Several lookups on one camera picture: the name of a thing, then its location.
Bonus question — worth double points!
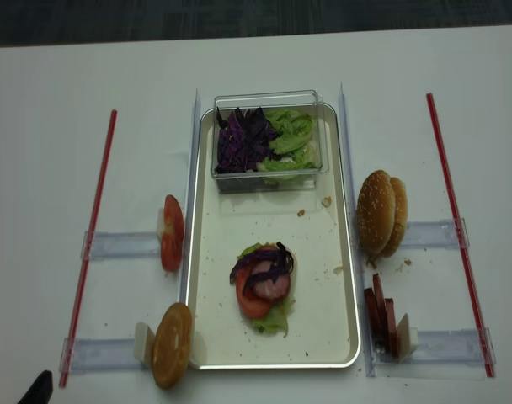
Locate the sesame top bun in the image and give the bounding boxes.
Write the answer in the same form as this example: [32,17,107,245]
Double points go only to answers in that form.
[356,170,396,255]

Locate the sesame bun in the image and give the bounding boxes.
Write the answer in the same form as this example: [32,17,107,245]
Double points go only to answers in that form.
[381,177,408,258]
[356,170,396,255]

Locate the green lettuce leaves in container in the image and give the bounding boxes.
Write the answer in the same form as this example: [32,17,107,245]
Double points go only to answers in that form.
[256,109,317,172]

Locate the upright tomato slice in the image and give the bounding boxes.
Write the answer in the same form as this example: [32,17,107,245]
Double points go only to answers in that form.
[161,194,184,272]

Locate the white block behind tomato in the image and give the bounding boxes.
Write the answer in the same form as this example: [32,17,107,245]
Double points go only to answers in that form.
[156,208,165,242]

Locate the tomato slice on burger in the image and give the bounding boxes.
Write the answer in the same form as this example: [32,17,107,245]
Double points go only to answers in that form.
[236,266,271,320]

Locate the lettuce leaf on burger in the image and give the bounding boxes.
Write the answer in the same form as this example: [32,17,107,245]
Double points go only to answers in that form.
[237,242,296,338]

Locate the sliced red meat sticks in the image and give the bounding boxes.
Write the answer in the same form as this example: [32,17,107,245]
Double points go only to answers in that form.
[364,274,399,361]

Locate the shredded purple cabbage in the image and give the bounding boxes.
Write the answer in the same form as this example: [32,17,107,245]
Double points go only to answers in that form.
[215,107,277,174]

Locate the clear plastic salad container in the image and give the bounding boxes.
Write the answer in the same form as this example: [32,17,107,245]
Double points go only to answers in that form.
[211,90,328,194]

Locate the sausage slice on burger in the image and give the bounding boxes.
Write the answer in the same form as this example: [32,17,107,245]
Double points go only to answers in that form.
[243,261,291,301]

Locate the white metal tray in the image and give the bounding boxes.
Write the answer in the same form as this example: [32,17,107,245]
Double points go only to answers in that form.
[184,105,360,370]

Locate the upper left clear holder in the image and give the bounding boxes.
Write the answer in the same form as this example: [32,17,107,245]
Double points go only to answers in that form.
[81,231,161,260]

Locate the clear holder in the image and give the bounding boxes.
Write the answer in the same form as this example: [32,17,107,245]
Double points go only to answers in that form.
[59,338,147,374]
[81,231,161,260]
[365,329,496,380]
[400,218,470,249]

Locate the plain bottom bun upright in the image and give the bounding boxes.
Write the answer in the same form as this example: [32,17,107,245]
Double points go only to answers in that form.
[151,302,193,390]

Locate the white block lower left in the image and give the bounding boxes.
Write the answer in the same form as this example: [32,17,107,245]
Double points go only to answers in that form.
[133,322,155,368]

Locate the upper right clear holder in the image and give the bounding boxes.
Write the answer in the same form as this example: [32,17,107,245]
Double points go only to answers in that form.
[400,218,470,249]

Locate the left red strip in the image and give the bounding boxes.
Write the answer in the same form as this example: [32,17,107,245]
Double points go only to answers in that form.
[58,109,118,389]

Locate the red strip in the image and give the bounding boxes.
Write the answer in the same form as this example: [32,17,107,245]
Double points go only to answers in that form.
[58,109,118,389]
[426,93,495,378]

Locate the white block lower right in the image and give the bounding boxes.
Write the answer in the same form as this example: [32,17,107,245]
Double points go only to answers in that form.
[397,313,419,363]

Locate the lower left clear holder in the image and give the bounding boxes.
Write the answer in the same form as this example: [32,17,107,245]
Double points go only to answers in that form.
[59,338,147,374]

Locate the lower right clear holder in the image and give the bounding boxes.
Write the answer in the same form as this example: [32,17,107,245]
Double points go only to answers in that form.
[365,329,496,380]

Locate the right red strip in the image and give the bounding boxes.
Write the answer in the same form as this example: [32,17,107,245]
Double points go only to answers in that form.
[426,93,495,378]

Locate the black left gripper tip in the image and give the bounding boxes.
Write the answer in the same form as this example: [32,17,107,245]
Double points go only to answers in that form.
[18,370,53,404]

